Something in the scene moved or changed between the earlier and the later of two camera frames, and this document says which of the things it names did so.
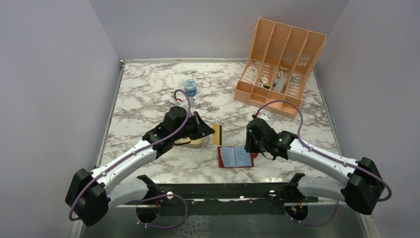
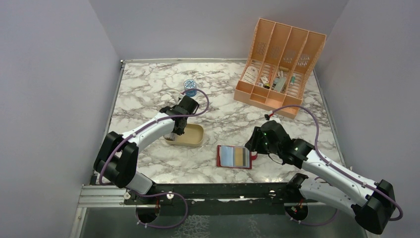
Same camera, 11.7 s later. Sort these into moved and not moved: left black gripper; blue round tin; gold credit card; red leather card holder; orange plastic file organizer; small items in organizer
Moved: gold credit card; left black gripper
Not moved: blue round tin; red leather card holder; orange plastic file organizer; small items in organizer
